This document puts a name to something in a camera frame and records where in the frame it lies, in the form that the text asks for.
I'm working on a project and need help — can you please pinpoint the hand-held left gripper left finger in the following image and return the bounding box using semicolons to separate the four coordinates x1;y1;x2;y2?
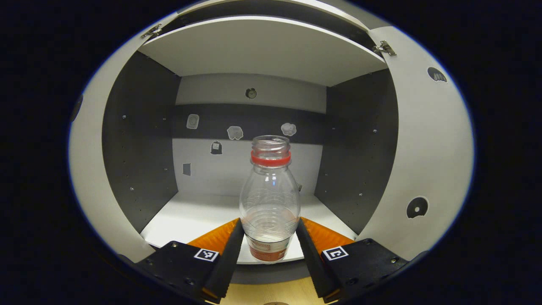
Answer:
135;218;245;304

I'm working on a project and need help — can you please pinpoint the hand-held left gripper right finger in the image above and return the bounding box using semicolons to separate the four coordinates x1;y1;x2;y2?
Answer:
296;217;409;304

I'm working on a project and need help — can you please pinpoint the clear plastic bottle red label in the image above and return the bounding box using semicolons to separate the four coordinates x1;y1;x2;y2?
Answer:
239;135;301;264

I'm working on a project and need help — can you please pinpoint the white cabinet shelf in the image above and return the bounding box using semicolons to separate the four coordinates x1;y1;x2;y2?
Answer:
138;16;388;87
140;191;358;265

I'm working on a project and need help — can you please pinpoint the white and grey cabinet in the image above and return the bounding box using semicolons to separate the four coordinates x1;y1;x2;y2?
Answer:
102;0;401;285

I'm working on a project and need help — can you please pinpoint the metal door hinge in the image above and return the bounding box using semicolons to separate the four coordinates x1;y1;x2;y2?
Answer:
142;23;163;39
373;40;397;57

